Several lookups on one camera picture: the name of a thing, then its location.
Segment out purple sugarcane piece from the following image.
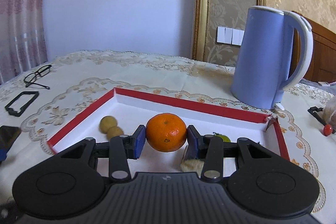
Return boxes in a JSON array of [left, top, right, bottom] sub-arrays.
[[180, 145, 205, 177]]

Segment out orange tangerine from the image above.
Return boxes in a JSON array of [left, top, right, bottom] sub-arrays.
[[146, 113, 187, 152]]

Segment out embroidered cream tablecloth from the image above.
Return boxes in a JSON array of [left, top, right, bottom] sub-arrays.
[[1, 51, 335, 223]]

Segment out black eyeglasses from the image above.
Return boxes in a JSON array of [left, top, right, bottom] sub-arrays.
[[23, 64, 52, 90]]

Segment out yellow-brown longan fruit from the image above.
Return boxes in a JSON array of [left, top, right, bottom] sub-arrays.
[[99, 116, 117, 134]]

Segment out far red cherry tomato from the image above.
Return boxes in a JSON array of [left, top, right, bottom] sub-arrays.
[[323, 124, 333, 136]]

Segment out pink floral curtain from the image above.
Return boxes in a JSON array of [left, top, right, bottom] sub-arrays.
[[1, 0, 47, 83]]

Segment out plastic bag of longans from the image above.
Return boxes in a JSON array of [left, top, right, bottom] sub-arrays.
[[322, 96, 336, 128]]

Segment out blue electric kettle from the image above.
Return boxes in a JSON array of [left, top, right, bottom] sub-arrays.
[[231, 6, 313, 110]]

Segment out wooden bed headboard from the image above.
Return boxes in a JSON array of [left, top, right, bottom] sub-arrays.
[[304, 18, 336, 83]]

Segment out black rectangular plastic frame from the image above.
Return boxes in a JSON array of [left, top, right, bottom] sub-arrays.
[[5, 91, 39, 117]]

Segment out black frame under bag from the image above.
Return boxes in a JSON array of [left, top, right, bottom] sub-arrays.
[[307, 106, 335, 135]]

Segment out white wall switch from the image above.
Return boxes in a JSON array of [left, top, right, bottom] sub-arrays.
[[217, 26, 244, 46]]

